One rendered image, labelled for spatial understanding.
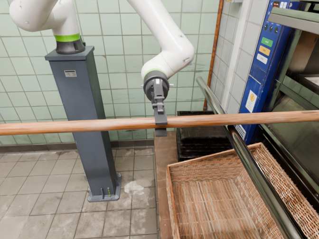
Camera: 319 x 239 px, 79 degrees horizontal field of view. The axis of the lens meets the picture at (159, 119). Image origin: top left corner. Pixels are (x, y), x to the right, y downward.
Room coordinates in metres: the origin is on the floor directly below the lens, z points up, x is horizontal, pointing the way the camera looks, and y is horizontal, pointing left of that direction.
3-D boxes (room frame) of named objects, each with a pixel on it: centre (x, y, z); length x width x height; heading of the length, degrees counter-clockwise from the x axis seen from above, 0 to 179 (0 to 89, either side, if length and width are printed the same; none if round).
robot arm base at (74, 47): (1.13, 0.48, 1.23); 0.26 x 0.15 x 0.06; 4
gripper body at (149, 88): (0.57, 0.01, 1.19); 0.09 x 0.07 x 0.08; 4
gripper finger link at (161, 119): (0.42, 0.00, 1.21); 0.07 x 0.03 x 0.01; 4
